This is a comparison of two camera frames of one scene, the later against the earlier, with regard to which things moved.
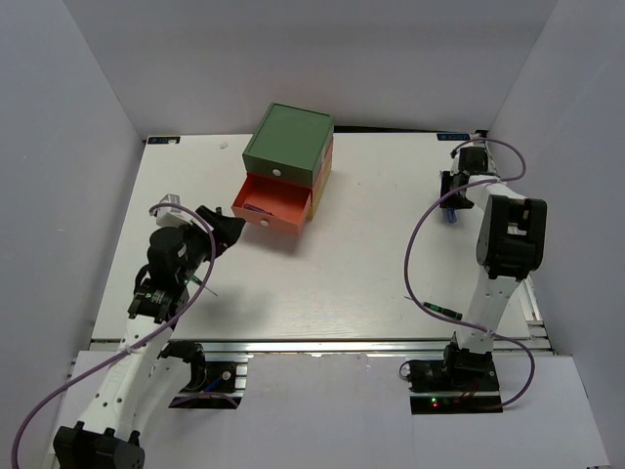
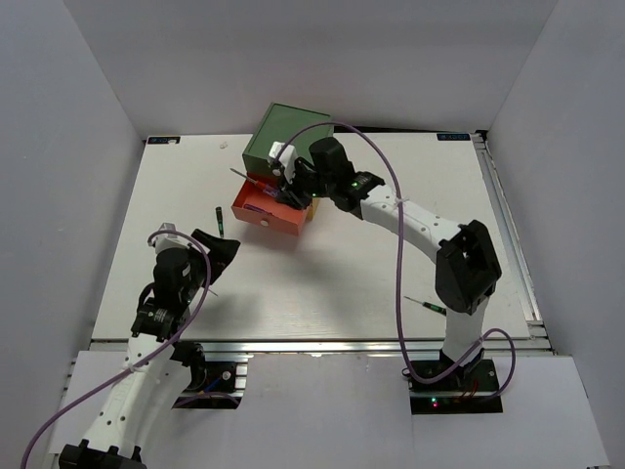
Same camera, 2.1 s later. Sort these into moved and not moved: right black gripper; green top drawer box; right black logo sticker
Moved: right black gripper
Not moved: green top drawer box; right black logo sticker
